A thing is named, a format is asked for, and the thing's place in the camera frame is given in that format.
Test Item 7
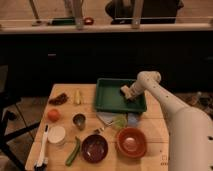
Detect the red tape roll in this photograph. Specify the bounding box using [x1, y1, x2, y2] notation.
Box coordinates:
[84, 17, 94, 25]

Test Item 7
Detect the dark red dried chili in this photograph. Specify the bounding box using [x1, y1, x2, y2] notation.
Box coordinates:
[49, 93, 68, 106]

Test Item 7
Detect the blue gray cloth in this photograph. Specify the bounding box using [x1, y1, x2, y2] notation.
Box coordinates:
[96, 112, 140, 127]

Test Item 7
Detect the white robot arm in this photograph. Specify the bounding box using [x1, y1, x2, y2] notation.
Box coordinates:
[120, 71, 213, 171]

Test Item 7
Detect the green handled tool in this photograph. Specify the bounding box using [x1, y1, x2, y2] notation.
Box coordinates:
[48, 18, 75, 26]

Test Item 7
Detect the white paper cup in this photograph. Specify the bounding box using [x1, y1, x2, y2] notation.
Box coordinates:
[48, 126, 66, 146]

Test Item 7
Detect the green cucumber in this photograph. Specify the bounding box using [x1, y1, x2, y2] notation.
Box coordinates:
[65, 137, 81, 166]

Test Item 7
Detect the dark maroon bowl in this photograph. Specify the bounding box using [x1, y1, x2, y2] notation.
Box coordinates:
[81, 134, 108, 163]

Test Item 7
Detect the orange bowl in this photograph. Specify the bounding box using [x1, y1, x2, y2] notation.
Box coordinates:
[116, 127, 147, 159]

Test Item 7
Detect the orange tomato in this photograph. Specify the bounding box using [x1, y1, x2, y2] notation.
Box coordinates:
[47, 109, 60, 122]

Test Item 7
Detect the white dish brush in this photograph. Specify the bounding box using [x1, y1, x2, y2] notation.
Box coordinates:
[34, 126, 48, 171]

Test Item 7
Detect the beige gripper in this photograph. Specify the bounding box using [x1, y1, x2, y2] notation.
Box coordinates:
[120, 85, 136, 101]

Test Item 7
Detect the small metal cup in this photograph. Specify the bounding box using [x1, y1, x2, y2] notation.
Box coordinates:
[73, 113, 86, 131]

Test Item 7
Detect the metal spoon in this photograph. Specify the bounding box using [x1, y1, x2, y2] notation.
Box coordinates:
[93, 121, 114, 134]

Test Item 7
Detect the black chair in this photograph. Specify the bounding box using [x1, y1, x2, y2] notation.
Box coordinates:
[0, 65, 39, 171]

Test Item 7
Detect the green plastic tray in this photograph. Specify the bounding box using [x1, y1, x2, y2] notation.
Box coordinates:
[94, 78, 147, 114]

